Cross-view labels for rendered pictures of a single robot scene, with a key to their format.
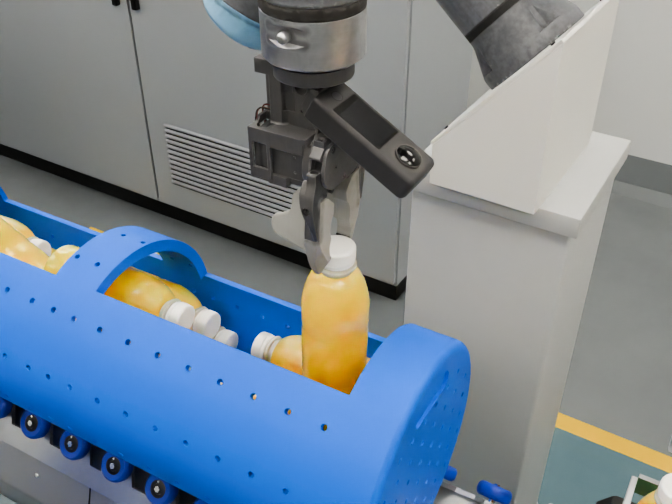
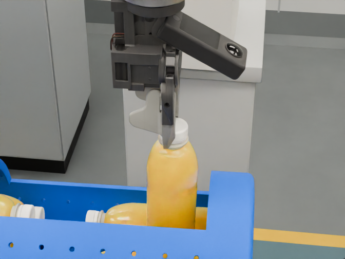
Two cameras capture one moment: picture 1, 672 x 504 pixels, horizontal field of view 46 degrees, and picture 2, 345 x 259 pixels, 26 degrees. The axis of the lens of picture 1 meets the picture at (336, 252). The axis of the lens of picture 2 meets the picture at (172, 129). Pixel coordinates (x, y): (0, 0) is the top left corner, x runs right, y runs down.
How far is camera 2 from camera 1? 0.37 m
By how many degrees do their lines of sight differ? 19
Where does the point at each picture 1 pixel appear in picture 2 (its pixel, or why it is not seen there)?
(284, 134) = (142, 52)
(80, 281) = not seen: outside the picture
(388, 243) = (51, 125)
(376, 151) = (216, 51)
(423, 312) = (144, 170)
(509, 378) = not seen: hidden behind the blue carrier
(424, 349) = (238, 184)
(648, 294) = (260, 115)
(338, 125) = (186, 38)
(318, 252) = (172, 132)
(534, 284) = (232, 124)
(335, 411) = (200, 244)
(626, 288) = not seen: hidden behind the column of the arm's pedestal
